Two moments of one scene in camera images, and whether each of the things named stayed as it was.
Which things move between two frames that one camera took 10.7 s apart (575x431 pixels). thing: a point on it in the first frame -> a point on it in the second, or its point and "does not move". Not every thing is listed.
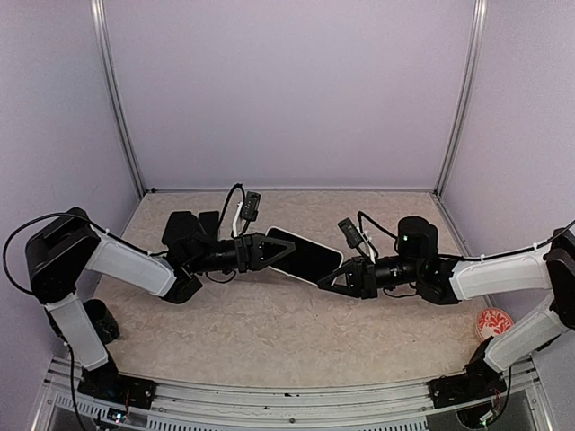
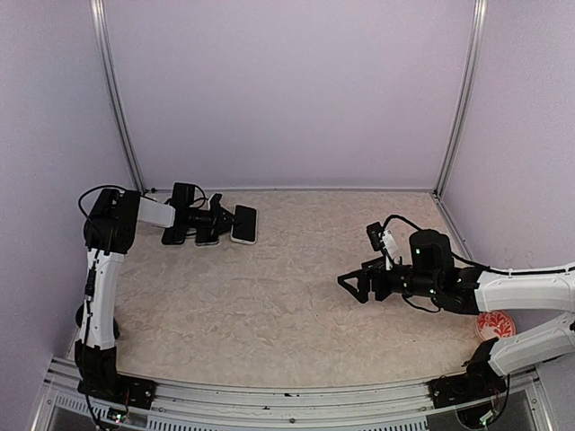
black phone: [309, 261] -> [246, 226]
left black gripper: [252, 257] -> [220, 220]
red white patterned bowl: [493, 321] does not move
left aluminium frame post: [129, 141] does not move
